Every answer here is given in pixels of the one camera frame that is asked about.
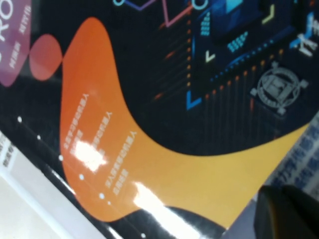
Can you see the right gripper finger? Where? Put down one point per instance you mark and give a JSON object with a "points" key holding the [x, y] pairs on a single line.
{"points": [[286, 214]]}

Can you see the dark mobile robot book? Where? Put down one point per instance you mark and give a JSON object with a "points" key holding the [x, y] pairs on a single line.
{"points": [[174, 161]]}

